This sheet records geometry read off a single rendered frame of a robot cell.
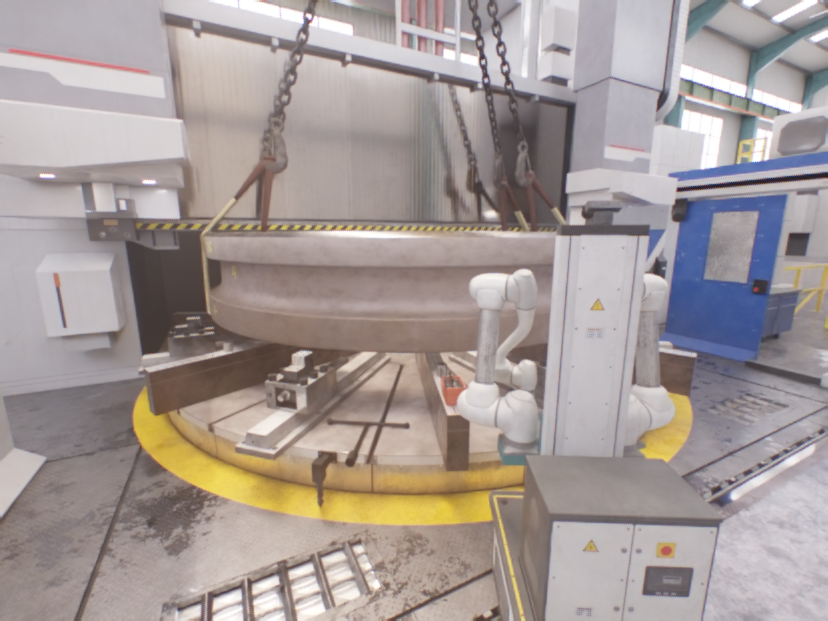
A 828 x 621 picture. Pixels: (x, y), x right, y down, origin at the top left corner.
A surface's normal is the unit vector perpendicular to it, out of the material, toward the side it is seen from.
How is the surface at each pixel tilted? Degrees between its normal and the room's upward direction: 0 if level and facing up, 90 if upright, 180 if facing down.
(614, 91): 90
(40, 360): 90
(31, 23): 90
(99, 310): 90
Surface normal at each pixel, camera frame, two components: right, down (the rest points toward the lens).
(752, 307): -0.89, 0.09
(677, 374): -0.65, 0.15
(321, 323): -0.27, 0.19
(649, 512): 0.00, -0.98
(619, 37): 0.45, 0.18
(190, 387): 0.76, 0.13
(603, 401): -0.05, 0.19
